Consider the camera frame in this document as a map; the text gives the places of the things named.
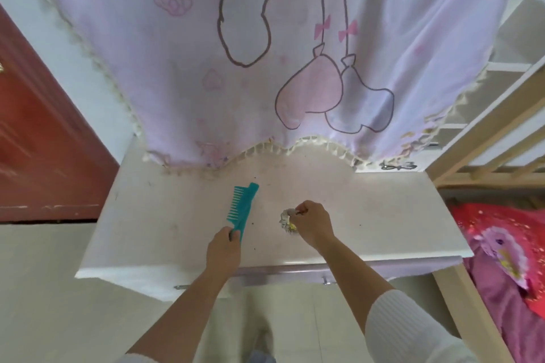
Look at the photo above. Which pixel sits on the red brown door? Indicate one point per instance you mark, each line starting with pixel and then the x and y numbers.
pixel 42 141

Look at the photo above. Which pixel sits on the person's left hand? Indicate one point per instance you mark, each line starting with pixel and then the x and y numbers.
pixel 223 252

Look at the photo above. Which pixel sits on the teal tail comb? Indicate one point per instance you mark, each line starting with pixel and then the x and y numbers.
pixel 251 191

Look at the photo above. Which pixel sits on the white dressing table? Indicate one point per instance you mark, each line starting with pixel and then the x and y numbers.
pixel 162 226

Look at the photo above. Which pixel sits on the red patterned bedding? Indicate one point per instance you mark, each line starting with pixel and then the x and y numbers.
pixel 502 222

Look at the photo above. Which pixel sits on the light wooden bed frame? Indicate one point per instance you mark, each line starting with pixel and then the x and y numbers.
pixel 464 303

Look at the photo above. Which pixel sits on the person's right forearm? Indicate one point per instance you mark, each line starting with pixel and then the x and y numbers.
pixel 353 282

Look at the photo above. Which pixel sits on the person's left forearm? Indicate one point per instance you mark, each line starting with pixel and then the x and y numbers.
pixel 183 316

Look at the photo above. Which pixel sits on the purple cartoon print cloth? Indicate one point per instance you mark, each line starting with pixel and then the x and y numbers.
pixel 170 77

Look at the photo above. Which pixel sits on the person's right hand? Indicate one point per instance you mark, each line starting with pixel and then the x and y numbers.
pixel 315 224

